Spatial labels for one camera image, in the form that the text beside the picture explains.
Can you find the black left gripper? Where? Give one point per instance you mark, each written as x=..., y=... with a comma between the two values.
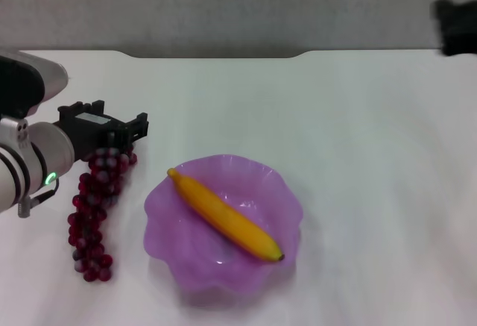
x=85, y=135

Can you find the grey fabric partition panel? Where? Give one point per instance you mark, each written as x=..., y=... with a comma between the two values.
x=238, y=5

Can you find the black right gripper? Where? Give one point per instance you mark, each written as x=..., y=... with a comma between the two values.
x=460, y=31

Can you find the purple translucent scalloped bowl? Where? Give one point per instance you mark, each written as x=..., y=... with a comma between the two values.
x=261, y=191

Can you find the yellow banana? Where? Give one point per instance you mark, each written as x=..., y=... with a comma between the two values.
x=223, y=214

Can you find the silver black left wrist camera box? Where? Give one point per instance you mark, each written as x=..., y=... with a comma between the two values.
x=22, y=83

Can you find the dark red grape bunch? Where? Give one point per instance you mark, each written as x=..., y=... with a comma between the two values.
x=97, y=195

